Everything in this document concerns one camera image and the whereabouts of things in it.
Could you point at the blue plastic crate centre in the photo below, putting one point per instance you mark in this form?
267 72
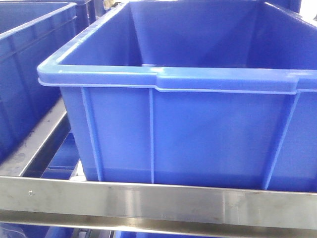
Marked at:
216 93

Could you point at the blue plastic crate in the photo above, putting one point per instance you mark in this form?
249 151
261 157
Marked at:
29 33
216 93

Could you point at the blue plastic crate left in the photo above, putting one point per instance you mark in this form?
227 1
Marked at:
29 33

